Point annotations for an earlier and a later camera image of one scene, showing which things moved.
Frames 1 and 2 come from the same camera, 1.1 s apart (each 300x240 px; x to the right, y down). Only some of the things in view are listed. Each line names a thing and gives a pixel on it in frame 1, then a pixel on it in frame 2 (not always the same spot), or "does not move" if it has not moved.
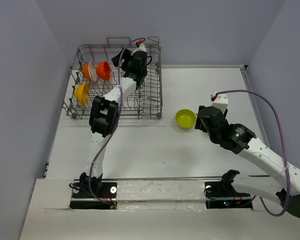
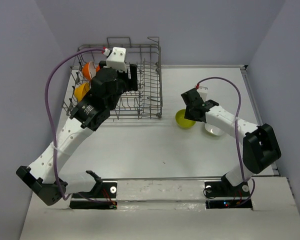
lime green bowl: (185, 118) does not move
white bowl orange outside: (89, 71) does not move
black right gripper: (199, 124) -> (188, 116)
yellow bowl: (81, 92) does not move
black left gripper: (126, 56) -> (133, 76)
